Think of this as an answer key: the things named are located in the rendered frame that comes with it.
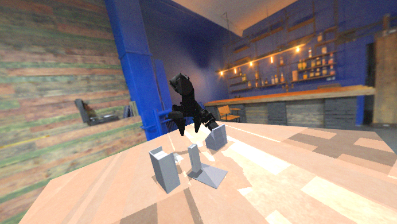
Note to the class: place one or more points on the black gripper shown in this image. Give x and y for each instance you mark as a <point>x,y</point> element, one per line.
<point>188,110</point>

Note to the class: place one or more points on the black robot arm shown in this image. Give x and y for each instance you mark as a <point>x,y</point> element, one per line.
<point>182,85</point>

